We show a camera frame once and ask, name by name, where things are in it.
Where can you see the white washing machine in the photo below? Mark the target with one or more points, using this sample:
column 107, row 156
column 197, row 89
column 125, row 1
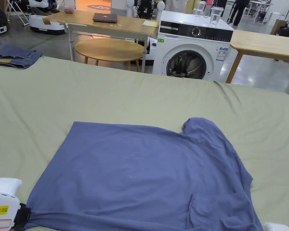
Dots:
column 195, row 45

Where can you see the long wooden desk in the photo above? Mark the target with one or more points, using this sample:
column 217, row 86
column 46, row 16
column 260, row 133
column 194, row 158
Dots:
column 106, row 22

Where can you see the folded blue jeans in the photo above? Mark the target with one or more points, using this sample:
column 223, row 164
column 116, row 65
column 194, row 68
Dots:
column 13, row 56

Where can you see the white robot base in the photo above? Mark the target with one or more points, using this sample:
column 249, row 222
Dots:
column 47, row 22

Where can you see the blue shirt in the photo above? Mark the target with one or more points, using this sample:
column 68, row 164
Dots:
column 139, row 178

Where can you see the bed with pale green sheet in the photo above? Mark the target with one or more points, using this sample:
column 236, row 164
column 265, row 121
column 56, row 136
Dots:
column 110, row 96

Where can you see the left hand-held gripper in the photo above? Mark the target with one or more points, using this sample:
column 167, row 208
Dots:
column 3, row 204

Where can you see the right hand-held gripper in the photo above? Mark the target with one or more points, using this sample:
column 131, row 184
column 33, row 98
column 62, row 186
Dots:
column 275, row 227

